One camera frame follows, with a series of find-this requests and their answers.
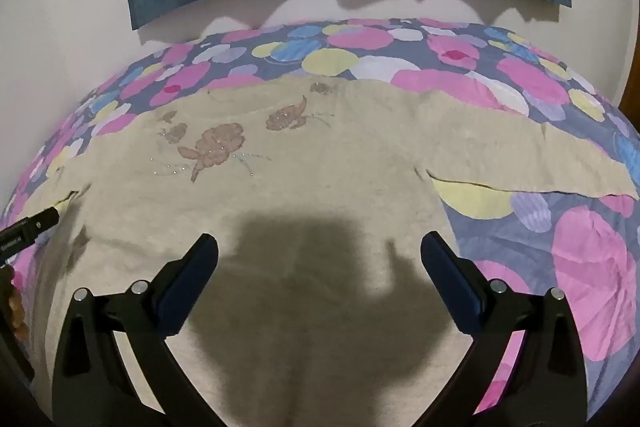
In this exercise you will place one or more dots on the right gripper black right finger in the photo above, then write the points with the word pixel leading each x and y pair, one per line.
pixel 547 385

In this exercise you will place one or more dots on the beige knit sweater with flowers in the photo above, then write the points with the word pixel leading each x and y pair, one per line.
pixel 319 192

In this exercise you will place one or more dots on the colourful circle-pattern bedspread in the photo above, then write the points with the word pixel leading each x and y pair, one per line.
pixel 472 62

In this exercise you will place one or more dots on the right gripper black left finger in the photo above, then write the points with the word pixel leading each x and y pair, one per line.
pixel 91 385

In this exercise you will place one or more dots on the person's left hand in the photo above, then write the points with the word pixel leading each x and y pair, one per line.
pixel 12 309

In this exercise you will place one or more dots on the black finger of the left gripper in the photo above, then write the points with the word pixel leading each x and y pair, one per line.
pixel 23 233

